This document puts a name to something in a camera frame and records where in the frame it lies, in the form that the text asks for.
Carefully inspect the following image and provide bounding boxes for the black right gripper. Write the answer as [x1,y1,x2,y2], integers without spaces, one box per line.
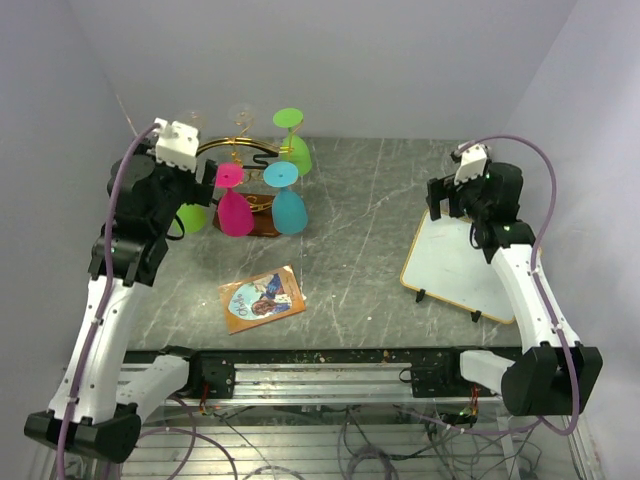
[427,164,490,222]

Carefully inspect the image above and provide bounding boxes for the light green plastic wine glass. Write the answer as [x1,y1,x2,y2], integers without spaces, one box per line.
[174,204,208,235]

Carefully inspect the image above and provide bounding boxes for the pink plastic wine glass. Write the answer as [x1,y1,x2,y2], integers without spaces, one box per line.
[215,163,254,237]

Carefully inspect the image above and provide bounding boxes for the blue plastic wine glass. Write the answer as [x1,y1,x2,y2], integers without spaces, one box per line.
[263,161,308,235]

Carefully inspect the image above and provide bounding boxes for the clear wine glass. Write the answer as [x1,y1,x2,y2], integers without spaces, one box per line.
[228,103,256,137]

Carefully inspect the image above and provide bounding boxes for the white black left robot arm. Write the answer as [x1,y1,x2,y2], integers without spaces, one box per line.
[24,150,218,464]

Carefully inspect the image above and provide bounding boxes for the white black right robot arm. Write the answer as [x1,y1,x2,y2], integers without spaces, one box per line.
[426,162,603,417]

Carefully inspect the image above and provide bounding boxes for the clear glass hanging on rack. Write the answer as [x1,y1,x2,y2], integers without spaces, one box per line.
[175,110,206,132]

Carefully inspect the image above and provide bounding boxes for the small framed whiteboard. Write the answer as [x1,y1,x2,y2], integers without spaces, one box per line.
[400,212,515,324]

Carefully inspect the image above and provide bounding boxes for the Othello picture book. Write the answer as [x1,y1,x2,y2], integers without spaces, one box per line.
[218,265,306,335]

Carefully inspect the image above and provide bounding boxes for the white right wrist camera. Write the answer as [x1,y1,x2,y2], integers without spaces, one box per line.
[450,142,490,185]

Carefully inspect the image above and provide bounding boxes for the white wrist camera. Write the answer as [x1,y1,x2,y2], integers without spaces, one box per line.
[153,118,199,173]
[450,142,490,185]

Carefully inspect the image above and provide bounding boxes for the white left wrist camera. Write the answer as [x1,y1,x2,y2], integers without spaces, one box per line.
[153,118,199,173]

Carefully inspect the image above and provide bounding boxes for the aluminium extrusion rail base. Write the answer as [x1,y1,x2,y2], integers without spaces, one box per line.
[119,360,580,406]

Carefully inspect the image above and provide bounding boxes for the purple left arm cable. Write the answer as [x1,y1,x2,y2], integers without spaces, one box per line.
[55,122,239,480]

